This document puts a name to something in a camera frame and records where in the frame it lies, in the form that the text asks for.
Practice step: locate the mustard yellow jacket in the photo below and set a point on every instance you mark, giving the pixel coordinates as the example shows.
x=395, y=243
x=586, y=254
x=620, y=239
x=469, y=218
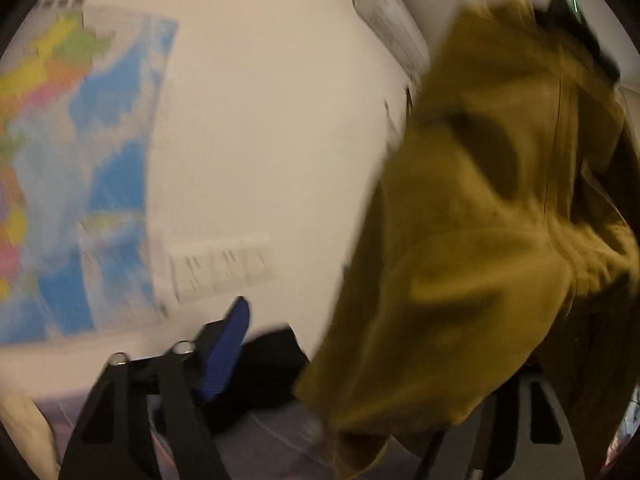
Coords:
x=504, y=227

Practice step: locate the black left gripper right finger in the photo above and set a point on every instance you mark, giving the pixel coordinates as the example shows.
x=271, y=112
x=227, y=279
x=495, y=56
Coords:
x=519, y=432

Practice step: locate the cream pillow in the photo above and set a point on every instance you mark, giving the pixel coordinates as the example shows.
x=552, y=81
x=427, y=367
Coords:
x=31, y=433

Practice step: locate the white air conditioner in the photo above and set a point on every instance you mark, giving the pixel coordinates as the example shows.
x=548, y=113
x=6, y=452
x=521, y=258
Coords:
x=394, y=25

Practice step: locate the colourful wall map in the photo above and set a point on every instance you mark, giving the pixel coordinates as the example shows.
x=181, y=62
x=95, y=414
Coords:
x=79, y=91

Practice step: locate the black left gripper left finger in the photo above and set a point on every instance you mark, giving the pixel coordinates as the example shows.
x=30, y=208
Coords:
x=133, y=401

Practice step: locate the white wall socket panel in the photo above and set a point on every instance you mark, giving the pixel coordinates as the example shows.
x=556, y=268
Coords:
x=212, y=267

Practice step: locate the black garment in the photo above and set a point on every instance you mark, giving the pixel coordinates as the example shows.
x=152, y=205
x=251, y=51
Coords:
x=233, y=378

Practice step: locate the purple plaid bed sheet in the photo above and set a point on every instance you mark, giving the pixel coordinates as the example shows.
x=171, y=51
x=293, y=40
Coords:
x=283, y=444

